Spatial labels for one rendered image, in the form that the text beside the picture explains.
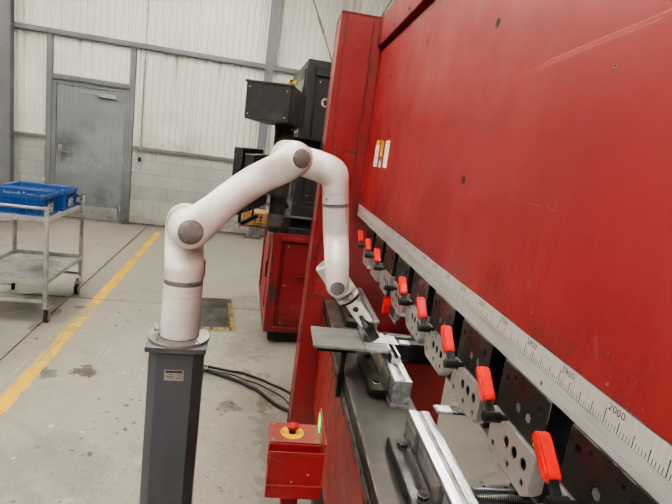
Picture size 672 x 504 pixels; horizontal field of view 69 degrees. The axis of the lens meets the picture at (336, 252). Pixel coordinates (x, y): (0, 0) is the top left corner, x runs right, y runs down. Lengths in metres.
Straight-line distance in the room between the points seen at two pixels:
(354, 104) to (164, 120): 6.49
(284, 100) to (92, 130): 6.54
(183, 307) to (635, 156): 1.26
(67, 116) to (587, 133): 8.64
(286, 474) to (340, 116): 1.67
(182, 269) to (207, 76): 7.35
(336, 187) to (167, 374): 0.79
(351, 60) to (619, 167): 1.97
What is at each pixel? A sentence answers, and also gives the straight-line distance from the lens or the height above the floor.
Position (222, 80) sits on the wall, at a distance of 8.73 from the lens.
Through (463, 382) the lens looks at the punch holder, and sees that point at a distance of 1.07.
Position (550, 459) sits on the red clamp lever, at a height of 1.29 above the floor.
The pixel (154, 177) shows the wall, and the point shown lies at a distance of 8.84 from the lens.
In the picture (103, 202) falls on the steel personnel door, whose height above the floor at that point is 0.32.
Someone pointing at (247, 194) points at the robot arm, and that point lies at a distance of 1.53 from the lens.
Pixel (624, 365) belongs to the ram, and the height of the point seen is 1.45.
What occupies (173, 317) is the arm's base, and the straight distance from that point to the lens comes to 1.59.
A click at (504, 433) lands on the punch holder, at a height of 1.23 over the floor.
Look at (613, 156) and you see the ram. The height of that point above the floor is 1.68.
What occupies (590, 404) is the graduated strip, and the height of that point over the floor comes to 1.38.
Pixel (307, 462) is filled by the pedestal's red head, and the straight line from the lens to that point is 1.51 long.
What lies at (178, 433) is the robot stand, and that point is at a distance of 1.73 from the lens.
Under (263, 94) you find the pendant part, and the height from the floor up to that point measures 1.88.
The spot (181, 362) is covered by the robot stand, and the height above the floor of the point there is 0.95.
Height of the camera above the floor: 1.64
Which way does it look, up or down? 11 degrees down
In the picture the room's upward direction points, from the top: 8 degrees clockwise
